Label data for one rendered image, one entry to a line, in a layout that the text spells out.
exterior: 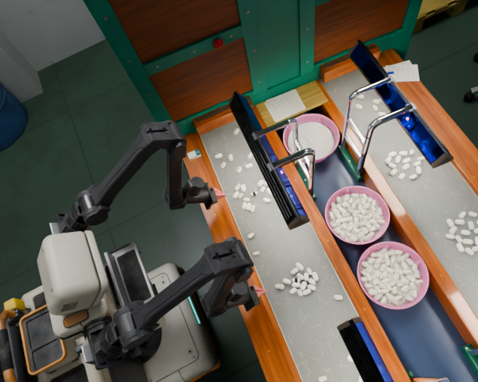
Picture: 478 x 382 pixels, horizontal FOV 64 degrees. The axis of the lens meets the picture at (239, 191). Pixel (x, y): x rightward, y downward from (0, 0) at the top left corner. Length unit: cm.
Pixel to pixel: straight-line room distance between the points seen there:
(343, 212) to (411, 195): 30
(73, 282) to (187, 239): 148
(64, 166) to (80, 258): 209
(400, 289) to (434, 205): 40
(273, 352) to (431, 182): 98
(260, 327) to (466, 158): 114
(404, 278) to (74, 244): 122
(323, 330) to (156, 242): 140
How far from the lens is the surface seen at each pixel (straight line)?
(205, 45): 163
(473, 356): 173
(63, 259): 119
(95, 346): 126
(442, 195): 184
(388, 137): 193
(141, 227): 271
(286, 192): 135
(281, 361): 157
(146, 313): 112
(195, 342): 213
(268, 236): 169
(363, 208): 176
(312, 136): 191
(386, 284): 165
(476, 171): 191
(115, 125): 324
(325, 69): 200
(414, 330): 172
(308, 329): 160
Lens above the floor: 233
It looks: 63 degrees down
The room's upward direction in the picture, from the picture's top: 20 degrees counter-clockwise
